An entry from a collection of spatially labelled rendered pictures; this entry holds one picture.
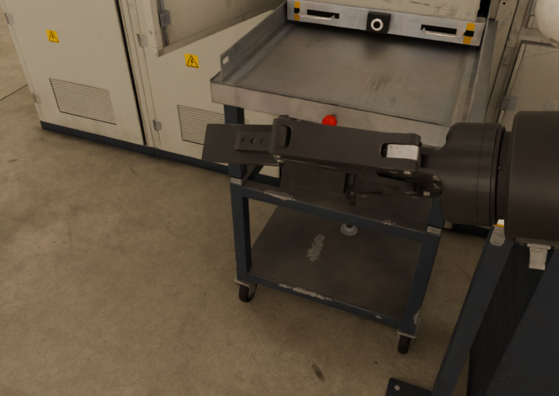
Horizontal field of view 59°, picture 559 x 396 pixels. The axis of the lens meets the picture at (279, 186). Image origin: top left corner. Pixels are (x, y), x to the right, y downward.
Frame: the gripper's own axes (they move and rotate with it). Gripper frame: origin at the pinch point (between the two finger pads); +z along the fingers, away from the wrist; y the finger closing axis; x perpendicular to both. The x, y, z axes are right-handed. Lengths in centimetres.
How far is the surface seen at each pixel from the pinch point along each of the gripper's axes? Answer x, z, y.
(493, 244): -2, -16, 59
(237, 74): 31, 45, 58
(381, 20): 55, 19, 83
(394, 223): 1, 10, 87
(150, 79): 53, 129, 115
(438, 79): 36, 1, 79
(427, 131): 20, 0, 66
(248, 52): 39, 46, 64
